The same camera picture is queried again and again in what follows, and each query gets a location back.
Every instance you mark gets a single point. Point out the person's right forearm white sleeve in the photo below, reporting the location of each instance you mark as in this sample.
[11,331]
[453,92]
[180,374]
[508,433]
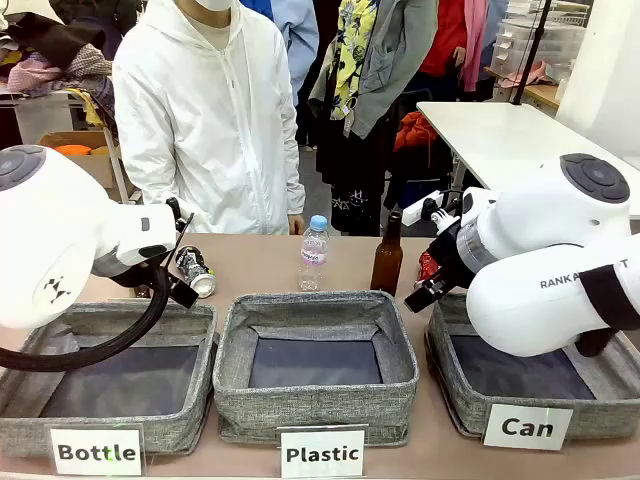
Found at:
[135,165]

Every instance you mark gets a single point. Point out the white clothes table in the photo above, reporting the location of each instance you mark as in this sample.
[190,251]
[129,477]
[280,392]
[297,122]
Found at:
[40,97]

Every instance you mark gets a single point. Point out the clear plastic water bottle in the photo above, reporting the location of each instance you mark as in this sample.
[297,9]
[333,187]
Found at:
[314,250]

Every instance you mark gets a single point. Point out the pink cloth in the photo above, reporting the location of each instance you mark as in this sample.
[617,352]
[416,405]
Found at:
[530,72]

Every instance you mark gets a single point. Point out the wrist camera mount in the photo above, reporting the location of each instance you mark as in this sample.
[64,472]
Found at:
[172,212]
[440,217]

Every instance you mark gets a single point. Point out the orange cloth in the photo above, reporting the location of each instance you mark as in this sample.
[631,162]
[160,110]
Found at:
[412,130]

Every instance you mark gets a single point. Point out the person in white hoodie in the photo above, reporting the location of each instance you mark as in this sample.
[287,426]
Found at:
[200,125]

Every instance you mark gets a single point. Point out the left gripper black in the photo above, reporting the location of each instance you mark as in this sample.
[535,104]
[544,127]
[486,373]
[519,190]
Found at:
[135,280]

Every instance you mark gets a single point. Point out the person's left hand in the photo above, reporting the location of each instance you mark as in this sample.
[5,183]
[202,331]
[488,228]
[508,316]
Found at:
[297,225]

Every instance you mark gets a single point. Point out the white label Bottle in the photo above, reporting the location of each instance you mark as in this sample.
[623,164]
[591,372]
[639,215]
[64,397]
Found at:
[95,452]

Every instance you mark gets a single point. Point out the crushed red drink can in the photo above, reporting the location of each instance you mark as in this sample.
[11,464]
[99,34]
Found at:
[427,265]

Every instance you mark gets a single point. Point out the bystander red top pink scarf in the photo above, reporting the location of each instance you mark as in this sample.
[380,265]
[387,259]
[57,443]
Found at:
[440,40]

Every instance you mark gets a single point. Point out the white face mask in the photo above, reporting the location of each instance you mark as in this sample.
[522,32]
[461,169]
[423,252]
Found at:
[215,4]

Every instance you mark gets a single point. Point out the grey fabric basket Plastic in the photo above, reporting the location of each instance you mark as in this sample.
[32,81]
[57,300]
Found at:
[320,405]

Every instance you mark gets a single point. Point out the white power strip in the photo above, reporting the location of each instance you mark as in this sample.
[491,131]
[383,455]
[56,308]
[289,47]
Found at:
[412,214]

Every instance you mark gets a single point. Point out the bystander grey jacket yellow scarf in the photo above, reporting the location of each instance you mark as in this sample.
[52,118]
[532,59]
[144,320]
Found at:
[395,50]

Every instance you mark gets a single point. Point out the brown cardboard box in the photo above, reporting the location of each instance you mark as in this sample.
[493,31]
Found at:
[95,167]

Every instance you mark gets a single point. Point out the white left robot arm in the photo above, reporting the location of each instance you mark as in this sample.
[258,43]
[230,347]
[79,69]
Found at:
[60,225]

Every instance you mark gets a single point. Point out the bystander in blue shirt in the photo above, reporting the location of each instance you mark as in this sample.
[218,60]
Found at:
[300,50]

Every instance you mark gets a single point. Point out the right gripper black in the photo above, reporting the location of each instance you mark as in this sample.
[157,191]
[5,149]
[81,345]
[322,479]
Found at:
[450,265]

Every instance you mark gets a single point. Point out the clear plastic storage drawers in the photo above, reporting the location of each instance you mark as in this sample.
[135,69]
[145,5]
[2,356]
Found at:
[550,40]

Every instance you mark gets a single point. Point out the grey fabric basket Bottle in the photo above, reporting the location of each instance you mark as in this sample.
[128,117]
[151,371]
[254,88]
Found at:
[170,430]

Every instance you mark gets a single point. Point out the white label Plastic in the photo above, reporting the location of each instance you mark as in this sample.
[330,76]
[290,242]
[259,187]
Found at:
[322,454]

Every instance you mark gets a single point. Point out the brown glass bottle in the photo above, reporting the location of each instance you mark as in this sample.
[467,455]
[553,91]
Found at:
[386,260]

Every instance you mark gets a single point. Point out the crushed black drink can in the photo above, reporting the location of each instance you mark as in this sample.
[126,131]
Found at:
[192,265]

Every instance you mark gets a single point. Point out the person's left forearm white sleeve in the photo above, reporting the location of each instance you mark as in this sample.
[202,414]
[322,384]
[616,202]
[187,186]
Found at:
[292,185]

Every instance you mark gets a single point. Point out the white side table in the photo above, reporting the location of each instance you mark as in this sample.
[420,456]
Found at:
[500,135]

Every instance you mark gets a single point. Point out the grey fabric basket Can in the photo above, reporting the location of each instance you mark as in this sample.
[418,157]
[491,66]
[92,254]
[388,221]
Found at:
[467,412]

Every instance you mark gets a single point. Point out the black stand pole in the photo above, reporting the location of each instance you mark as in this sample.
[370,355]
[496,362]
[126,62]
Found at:
[531,55]

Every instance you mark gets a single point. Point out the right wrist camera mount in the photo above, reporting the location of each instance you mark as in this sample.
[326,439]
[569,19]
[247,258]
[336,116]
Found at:
[440,217]

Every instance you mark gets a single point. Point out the pile of mixed clothes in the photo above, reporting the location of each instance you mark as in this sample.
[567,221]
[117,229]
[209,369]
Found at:
[50,40]

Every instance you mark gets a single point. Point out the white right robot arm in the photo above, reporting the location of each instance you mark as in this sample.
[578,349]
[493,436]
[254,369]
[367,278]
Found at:
[550,225]

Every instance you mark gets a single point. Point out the white label Can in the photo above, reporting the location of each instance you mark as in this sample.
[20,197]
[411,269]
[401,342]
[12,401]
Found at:
[527,427]

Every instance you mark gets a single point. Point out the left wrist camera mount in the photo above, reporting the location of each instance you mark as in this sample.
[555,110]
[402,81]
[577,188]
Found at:
[172,212]

